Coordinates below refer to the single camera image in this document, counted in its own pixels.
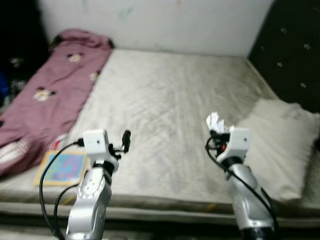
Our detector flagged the white item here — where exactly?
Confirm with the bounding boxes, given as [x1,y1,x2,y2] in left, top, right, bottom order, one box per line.
[206,112,225,133]

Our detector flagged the blue yellow-edged children's book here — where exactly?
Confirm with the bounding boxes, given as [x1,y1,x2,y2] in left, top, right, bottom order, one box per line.
[34,150,91,187]

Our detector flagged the white pillow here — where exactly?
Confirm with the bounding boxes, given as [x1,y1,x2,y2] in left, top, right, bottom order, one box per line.
[235,98,320,202]

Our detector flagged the pink cartoon mouse blanket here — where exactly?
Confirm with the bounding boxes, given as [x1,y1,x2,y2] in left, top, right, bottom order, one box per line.
[0,28,113,177]

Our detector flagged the grey-white quilted mattress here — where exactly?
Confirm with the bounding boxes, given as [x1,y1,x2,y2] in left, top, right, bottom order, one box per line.
[0,47,320,208]

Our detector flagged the patterned bed base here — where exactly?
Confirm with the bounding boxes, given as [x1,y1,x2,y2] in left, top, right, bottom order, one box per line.
[0,197,320,228]

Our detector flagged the dark tufted headboard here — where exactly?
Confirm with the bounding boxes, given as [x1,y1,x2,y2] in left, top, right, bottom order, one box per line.
[248,0,320,113]

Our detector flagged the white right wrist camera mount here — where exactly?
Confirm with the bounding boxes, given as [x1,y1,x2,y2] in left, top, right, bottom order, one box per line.
[225,127,252,161]

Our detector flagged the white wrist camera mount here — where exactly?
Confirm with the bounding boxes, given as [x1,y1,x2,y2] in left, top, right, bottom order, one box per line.
[225,127,252,161]
[81,129,112,163]

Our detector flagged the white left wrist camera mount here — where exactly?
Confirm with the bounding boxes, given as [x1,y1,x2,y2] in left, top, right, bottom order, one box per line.
[81,129,112,163]

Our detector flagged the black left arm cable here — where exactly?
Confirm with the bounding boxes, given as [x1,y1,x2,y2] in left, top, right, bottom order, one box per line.
[39,141,83,240]

